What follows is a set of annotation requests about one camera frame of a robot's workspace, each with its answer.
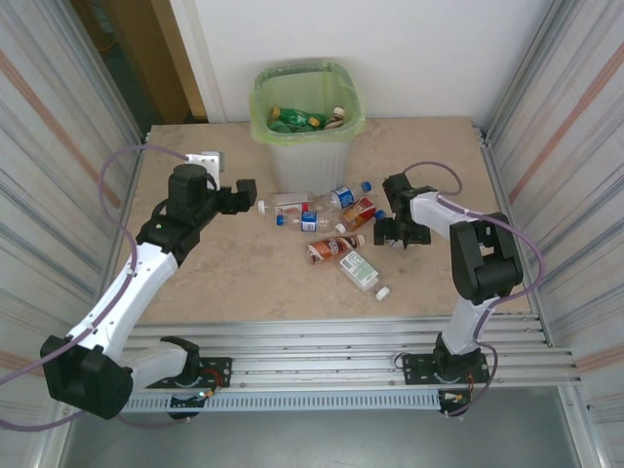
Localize orange red label bottle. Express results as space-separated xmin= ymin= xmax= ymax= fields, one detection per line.
xmin=335 ymin=196 xmax=377 ymax=233

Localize green white label bottle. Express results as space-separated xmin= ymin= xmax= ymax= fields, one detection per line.
xmin=338 ymin=250 xmax=392 ymax=302

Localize clear bottle red label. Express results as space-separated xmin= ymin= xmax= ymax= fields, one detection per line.
xmin=256 ymin=190 xmax=314 ymax=215

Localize translucent grey waste bin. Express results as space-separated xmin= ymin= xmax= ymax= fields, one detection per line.
xmin=249 ymin=60 xmax=367 ymax=197

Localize green plastic bin liner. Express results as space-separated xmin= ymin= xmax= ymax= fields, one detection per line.
xmin=249 ymin=60 xmax=367 ymax=147

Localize ribbed metal side panel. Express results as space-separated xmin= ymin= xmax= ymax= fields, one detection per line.
xmin=480 ymin=0 xmax=624 ymax=468
xmin=0 ymin=0 xmax=147 ymax=468

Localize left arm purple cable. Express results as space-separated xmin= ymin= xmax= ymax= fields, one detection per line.
xmin=0 ymin=144 xmax=192 ymax=433

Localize aluminium rail base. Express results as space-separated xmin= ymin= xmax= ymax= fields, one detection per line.
xmin=121 ymin=314 xmax=586 ymax=391

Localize wooden door frame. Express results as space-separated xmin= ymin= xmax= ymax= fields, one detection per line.
xmin=129 ymin=0 xmax=210 ymax=126

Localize slotted grey cable duct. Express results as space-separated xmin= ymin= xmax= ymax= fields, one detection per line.
xmin=121 ymin=392 xmax=440 ymax=414

